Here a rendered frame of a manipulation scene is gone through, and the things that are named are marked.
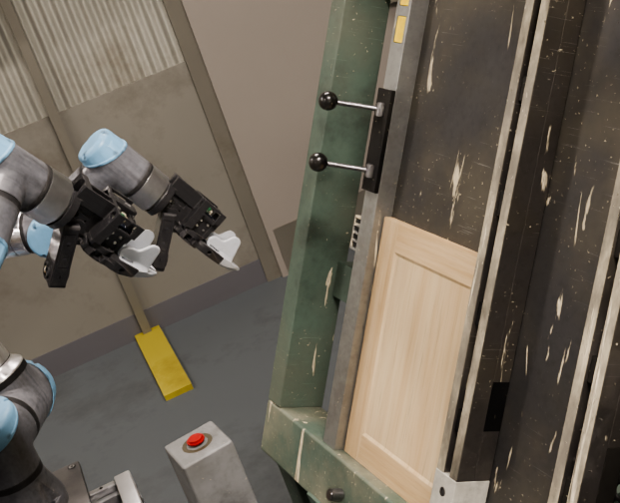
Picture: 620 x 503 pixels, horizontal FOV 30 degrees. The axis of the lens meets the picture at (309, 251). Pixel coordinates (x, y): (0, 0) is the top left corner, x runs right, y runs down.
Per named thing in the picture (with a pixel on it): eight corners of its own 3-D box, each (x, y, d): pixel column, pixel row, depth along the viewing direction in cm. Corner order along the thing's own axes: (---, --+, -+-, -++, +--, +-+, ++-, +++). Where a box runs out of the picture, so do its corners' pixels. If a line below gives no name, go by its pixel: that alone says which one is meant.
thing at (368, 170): (374, 180, 224) (308, 169, 225) (377, 161, 224) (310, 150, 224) (374, 182, 221) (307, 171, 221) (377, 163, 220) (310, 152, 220)
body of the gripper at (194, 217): (230, 220, 205) (180, 179, 200) (198, 255, 206) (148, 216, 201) (220, 208, 212) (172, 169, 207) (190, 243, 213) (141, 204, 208)
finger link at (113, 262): (141, 276, 168) (98, 251, 162) (134, 283, 168) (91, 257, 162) (134, 256, 171) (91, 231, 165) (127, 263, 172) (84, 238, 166)
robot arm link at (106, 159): (76, 147, 202) (108, 117, 199) (123, 185, 207) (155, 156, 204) (70, 170, 196) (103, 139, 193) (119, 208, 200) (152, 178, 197)
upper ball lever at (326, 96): (384, 119, 222) (316, 108, 222) (388, 100, 222) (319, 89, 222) (385, 121, 219) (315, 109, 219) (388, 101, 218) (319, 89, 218)
